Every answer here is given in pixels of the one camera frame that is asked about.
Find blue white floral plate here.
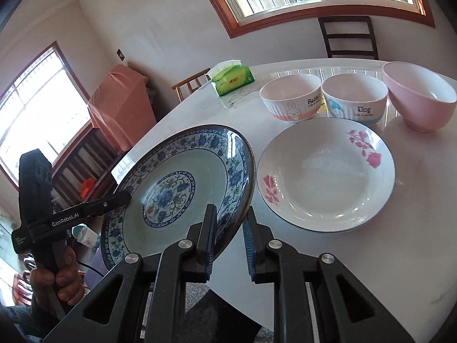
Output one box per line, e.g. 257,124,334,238
101,125,256,269

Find white plate pink roses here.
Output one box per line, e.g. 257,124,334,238
257,118,396,233

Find person's left hand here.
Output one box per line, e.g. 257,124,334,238
30,246,85,314

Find white patterned cup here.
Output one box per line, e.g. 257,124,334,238
72,224,99,249

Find dark wooden bench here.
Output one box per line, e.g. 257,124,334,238
52,122,125,212

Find pink cloth covered furniture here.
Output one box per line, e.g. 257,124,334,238
87,64,157,154

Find light wooden chair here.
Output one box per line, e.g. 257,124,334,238
172,68,210,102

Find green tissue pack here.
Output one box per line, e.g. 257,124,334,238
207,60,255,97

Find white blue dog bowl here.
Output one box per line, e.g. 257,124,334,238
321,73,389,125

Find white pink rabbit bowl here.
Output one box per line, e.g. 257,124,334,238
259,73,322,123

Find plain pink bowl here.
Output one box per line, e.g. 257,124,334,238
382,61,456,133

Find dark wooden chair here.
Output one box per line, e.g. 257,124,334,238
318,15,379,60

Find side window brown frame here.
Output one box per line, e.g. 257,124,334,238
1,42,89,188

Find black wall switch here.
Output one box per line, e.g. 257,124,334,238
116,49,125,61

